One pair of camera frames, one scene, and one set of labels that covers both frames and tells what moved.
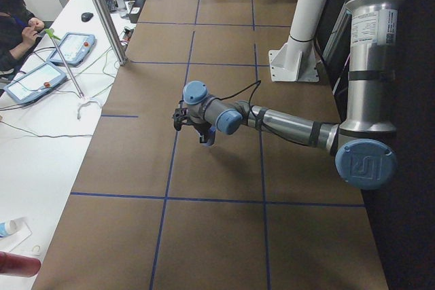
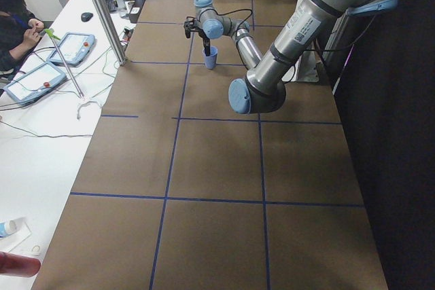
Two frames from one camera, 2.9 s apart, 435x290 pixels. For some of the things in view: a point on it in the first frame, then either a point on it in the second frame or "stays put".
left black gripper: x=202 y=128 -> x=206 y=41
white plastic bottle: x=9 y=226 stays put
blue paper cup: x=211 y=138 -> x=211 y=60
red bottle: x=15 y=265 stays put
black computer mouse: x=86 y=16 stays put
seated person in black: x=19 y=28 stays put
